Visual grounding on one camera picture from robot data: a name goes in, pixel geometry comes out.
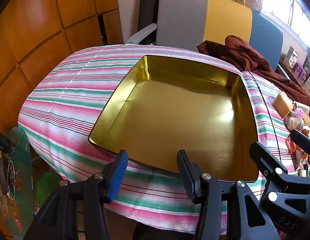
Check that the white carton box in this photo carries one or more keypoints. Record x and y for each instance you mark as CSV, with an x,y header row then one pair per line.
x,y
303,107

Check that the brown cloth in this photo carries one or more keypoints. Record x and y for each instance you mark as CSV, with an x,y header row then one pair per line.
x,y
240,55

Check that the green round item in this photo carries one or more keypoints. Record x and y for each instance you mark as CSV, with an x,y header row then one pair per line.
x,y
48,187

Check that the black rolled mat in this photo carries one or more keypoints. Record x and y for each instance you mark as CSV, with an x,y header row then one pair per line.
x,y
147,2

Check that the wooden side cabinet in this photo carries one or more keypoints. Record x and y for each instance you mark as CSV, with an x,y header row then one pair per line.
x,y
295,80

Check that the eyeglasses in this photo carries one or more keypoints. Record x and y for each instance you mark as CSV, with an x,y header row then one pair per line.
x,y
11,177

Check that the glass side table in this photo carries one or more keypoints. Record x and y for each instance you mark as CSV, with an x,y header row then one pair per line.
x,y
19,180

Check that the purple box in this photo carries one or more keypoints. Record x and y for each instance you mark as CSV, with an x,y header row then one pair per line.
x,y
297,68
303,73

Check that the orange plastic rack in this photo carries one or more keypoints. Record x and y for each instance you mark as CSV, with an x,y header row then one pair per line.
x,y
289,145

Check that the black case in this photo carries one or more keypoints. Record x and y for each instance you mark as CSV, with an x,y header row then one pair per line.
x,y
2,141

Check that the gold tin box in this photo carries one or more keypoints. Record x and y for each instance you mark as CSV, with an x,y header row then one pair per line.
x,y
170,110

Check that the white appliance box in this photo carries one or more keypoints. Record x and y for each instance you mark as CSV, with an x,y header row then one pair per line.
x,y
291,57

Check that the yellow sponge block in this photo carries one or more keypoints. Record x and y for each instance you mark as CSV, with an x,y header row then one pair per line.
x,y
282,103

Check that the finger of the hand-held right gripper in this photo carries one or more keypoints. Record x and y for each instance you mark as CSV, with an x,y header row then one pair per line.
x,y
302,141
263,156

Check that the grey yellow blue chair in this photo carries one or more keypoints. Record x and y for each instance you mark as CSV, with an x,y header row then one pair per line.
x,y
180,17

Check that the white plastic packet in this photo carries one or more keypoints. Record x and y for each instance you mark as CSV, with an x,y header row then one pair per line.
x,y
293,123

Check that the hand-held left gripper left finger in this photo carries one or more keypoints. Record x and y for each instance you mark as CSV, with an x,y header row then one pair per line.
x,y
117,177

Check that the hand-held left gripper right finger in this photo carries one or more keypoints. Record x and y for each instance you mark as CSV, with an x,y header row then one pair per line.
x,y
191,180

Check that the pink cup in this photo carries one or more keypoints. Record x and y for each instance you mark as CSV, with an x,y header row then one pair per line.
x,y
300,113

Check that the window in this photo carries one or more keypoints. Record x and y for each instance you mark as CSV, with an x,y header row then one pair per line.
x,y
297,12

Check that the desktop with striped tablecloth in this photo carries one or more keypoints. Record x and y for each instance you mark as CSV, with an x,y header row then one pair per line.
x,y
69,100

